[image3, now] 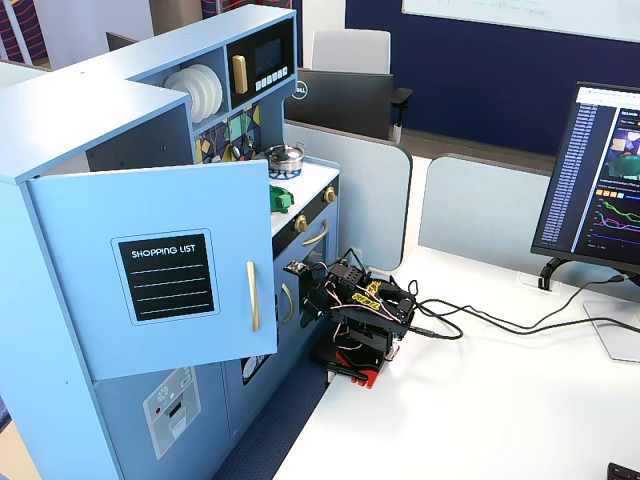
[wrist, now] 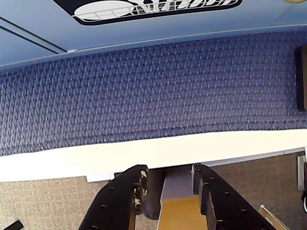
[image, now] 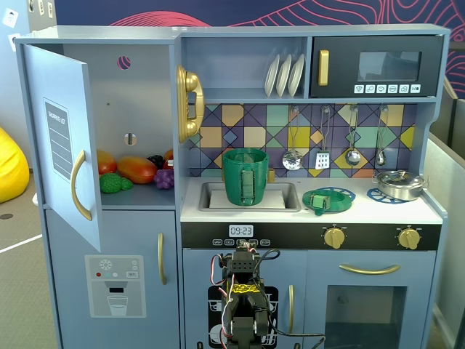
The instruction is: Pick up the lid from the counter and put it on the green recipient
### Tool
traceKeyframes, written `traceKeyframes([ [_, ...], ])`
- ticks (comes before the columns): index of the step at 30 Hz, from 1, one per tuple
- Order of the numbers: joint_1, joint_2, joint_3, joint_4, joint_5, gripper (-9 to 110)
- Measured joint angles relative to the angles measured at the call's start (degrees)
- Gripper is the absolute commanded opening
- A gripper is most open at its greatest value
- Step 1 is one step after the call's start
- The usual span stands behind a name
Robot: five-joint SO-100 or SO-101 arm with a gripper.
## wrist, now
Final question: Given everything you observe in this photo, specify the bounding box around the grey support block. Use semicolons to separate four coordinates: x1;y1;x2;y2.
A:
160;165;195;201

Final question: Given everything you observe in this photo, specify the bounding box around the small black flat object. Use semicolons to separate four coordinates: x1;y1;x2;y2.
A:
0;220;24;230

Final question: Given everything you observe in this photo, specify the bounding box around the dark box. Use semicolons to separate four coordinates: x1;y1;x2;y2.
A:
294;45;307;111

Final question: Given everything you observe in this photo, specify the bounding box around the white panel piece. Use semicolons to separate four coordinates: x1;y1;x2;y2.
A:
296;153;307;191

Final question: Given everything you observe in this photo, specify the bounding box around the white table edge board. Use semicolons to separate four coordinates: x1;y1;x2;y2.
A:
0;130;307;184

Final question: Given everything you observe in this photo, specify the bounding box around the yellow wooden block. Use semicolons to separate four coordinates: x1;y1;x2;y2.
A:
157;195;210;230

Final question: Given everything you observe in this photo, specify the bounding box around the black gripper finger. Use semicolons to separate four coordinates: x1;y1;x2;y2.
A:
191;164;276;230
78;164;149;230

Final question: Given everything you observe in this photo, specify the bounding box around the metal bracket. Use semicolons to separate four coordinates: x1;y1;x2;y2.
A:
258;203;290;230

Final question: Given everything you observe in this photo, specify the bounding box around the thin dark wall cable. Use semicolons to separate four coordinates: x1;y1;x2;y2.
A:
0;16;68;54

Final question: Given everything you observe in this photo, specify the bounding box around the black and white logo sign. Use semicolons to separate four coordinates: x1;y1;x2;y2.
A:
73;0;243;26

